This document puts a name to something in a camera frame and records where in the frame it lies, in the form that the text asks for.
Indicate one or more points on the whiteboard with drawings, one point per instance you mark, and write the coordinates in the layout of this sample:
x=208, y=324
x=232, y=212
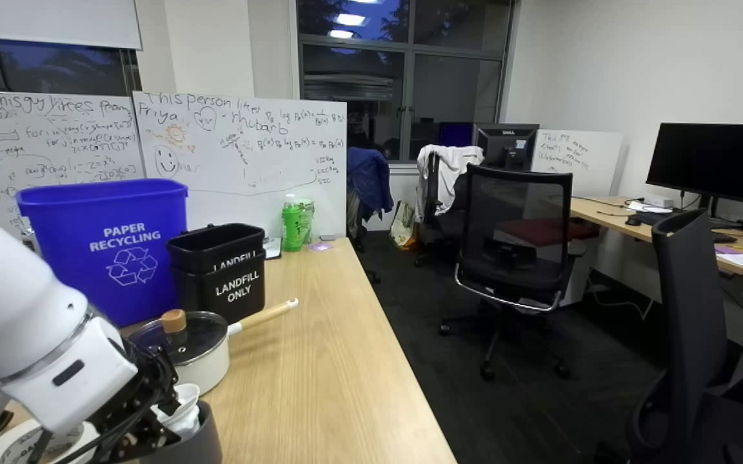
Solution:
x=245, y=159

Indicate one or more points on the green bottle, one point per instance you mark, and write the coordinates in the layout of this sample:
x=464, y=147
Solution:
x=297, y=224

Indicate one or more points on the blue jacket on chair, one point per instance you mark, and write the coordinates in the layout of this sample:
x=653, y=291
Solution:
x=367, y=184

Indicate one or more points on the black computer monitor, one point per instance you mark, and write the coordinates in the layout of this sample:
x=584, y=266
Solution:
x=508, y=146
x=701, y=159

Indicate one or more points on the white pot with glass lid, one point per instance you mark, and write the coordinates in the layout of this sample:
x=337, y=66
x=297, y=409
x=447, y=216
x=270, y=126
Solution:
x=197, y=342

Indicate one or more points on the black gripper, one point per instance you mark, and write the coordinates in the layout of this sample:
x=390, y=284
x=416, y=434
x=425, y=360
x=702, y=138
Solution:
x=128, y=423

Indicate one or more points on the white object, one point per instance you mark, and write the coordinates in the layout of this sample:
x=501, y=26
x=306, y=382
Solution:
x=185, y=418

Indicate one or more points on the white cloth on chair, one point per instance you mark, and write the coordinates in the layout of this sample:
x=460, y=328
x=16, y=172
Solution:
x=452, y=163

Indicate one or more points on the black computer monitor right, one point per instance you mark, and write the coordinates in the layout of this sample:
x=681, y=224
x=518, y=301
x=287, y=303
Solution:
x=701, y=159

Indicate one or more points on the black mesh office chair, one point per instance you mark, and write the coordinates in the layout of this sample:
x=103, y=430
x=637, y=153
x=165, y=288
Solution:
x=515, y=245

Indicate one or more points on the grey cup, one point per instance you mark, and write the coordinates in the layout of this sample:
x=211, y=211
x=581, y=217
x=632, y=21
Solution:
x=197, y=450

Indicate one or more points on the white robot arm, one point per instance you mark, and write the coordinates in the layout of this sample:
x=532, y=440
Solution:
x=65, y=364

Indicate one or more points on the blue recycling bin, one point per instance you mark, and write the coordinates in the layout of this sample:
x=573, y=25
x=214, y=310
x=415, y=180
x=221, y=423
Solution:
x=113, y=242

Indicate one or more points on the black landfill bin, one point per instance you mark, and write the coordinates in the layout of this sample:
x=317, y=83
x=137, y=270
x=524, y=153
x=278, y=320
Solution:
x=221, y=270

